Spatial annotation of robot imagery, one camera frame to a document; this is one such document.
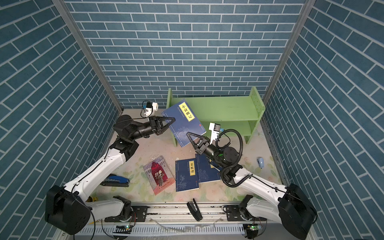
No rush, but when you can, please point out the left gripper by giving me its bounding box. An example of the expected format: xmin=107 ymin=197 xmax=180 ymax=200
xmin=128 ymin=118 xmax=174 ymax=143

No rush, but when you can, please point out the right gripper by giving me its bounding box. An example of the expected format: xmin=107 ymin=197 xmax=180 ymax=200
xmin=190 ymin=132 xmax=227 ymax=170

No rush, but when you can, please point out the blue book yellow label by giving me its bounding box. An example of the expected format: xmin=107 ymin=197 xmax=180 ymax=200
xmin=175 ymin=159 xmax=199 ymax=192
xmin=196 ymin=154 xmax=221 ymax=184

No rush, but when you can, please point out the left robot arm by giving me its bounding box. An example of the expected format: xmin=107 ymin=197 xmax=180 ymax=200
xmin=45 ymin=115 xmax=175 ymax=235

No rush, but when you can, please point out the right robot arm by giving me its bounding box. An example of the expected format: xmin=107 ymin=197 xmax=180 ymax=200
xmin=187 ymin=129 xmax=318 ymax=240

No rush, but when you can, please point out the green two-tier shelf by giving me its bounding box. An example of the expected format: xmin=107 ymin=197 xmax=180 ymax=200
xmin=185 ymin=87 xmax=266 ymax=144

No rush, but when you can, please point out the red illustrated book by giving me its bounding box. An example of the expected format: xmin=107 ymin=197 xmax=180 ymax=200
xmin=143 ymin=156 xmax=176 ymax=195

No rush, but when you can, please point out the small blue white mouse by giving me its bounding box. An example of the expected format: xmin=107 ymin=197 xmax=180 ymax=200
xmin=257 ymin=157 xmax=265 ymax=169

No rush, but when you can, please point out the blue black stapler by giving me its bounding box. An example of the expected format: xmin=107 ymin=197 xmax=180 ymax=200
xmin=100 ymin=174 xmax=130 ymax=188

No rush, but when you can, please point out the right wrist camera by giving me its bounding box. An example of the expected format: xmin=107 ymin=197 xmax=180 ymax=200
xmin=209 ymin=123 xmax=222 ymax=144

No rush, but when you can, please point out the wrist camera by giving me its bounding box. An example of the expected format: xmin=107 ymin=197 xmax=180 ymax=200
xmin=141 ymin=100 xmax=159 ymax=118
xmin=209 ymin=123 xmax=222 ymax=144

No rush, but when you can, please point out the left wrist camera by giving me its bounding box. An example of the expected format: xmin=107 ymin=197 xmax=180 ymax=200
xmin=141 ymin=100 xmax=159 ymax=118

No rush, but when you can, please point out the black clip on rail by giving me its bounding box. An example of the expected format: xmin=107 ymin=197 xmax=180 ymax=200
xmin=187 ymin=199 xmax=203 ymax=222

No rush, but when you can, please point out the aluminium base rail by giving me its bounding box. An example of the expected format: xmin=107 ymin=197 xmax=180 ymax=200
xmin=75 ymin=202 xmax=294 ymax=240

